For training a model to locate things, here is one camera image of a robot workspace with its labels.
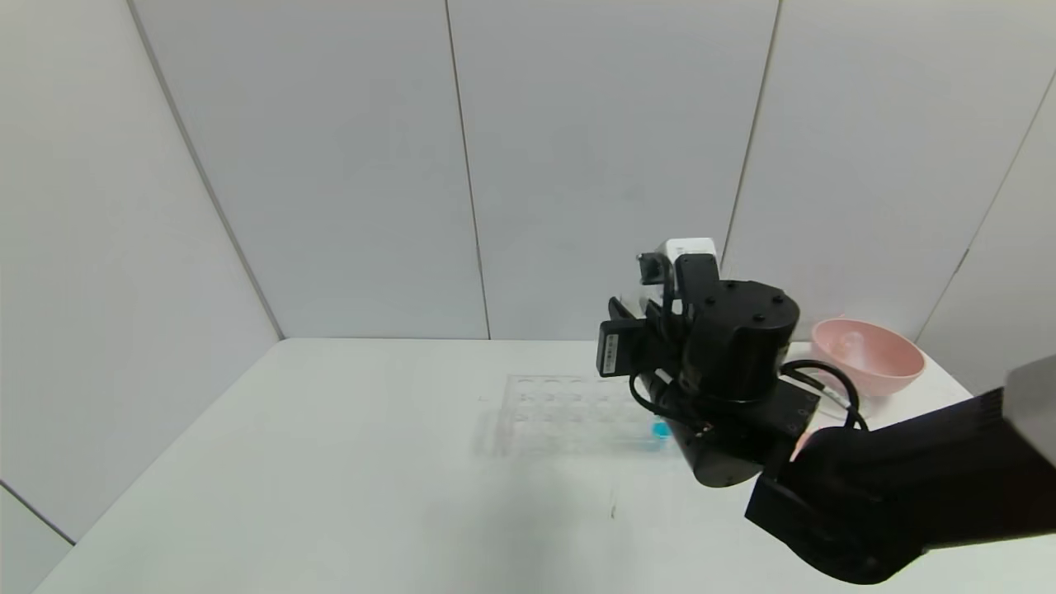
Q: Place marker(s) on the clear plastic beaker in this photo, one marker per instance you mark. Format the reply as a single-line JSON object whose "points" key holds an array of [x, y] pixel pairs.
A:
{"points": [[829, 388]]}

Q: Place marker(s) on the pink plastic bowl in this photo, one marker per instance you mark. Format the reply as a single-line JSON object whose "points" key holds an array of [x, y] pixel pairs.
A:
{"points": [[883, 359]]}

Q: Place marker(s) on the test tube with blue pigment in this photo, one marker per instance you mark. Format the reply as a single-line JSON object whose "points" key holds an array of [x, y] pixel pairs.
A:
{"points": [[660, 430]]}

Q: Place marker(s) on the clear acrylic test tube rack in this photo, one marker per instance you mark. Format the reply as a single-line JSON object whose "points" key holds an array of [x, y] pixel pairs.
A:
{"points": [[561, 412]]}

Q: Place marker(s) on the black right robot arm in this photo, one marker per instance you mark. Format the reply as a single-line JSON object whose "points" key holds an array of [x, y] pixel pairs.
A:
{"points": [[891, 487]]}

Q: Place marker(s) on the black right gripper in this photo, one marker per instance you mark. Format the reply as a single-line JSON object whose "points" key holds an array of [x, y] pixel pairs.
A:
{"points": [[615, 349]]}

